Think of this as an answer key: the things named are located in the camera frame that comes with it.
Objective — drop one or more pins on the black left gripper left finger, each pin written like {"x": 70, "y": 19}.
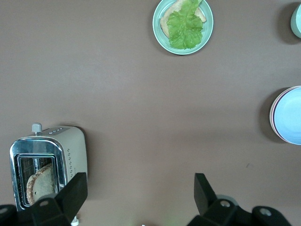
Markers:
{"x": 73, "y": 190}

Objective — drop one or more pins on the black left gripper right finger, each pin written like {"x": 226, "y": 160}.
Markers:
{"x": 204, "y": 195}

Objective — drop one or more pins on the pink plate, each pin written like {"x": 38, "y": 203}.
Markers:
{"x": 272, "y": 117}

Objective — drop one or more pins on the blue plate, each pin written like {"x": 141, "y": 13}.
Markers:
{"x": 289, "y": 117}

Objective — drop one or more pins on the white toaster plug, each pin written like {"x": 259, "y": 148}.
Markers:
{"x": 75, "y": 220}

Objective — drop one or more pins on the bread slice in toaster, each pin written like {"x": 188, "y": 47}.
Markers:
{"x": 43, "y": 181}

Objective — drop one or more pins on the beige and chrome toaster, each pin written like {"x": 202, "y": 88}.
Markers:
{"x": 75, "y": 146}

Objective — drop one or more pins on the brown table cover sheet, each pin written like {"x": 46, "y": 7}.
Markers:
{"x": 141, "y": 106}

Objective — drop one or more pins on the green plate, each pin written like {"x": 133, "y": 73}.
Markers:
{"x": 208, "y": 35}

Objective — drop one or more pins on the green lettuce leaf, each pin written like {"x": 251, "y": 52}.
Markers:
{"x": 185, "y": 28}

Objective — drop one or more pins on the bread slice under lettuce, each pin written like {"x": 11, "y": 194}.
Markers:
{"x": 164, "y": 22}

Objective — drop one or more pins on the green bowl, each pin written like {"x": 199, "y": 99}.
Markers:
{"x": 296, "y": 22}

